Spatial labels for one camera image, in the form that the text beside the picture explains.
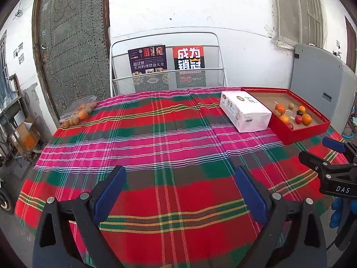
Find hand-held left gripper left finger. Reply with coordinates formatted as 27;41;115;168
33;165;127;268

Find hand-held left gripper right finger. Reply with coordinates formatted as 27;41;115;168
235;166;327;268

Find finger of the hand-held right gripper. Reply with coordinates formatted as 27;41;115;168
322;137;357;159
298;151;357;181

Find red cardboard box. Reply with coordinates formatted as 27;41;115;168
240;87;331;146

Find pile of small brown fruits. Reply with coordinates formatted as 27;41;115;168
62;102;97;127

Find person's right hand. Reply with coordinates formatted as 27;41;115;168
330;199;346;228

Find plaid tablecloth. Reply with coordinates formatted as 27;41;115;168
14;87;349;268

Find grey plastic panel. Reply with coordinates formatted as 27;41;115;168
290;43;357;123

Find white tissue pack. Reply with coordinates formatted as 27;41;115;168
219;91;272;133

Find clear plastic container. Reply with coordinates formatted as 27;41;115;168
59;95;98;128

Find black wheel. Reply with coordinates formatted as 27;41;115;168
0;179;15;213

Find brown wooden door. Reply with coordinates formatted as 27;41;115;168
344;16;357;65

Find open cardboard box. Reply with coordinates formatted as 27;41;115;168
14;116;41;138

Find metal shelf cart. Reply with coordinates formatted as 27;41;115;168
0;74;42;162

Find barred window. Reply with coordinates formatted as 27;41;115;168
269;0;328;48

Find white metal mesh rack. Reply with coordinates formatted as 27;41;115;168
109;31;227;97

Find dark cookbook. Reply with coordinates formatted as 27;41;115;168
128;45;169;91

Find red and black book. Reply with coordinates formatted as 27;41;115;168
172;46;207;88

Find studded metal door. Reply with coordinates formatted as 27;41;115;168
32;0;112;112

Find wall notice stickers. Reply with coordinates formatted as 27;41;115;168
13;43;26;65

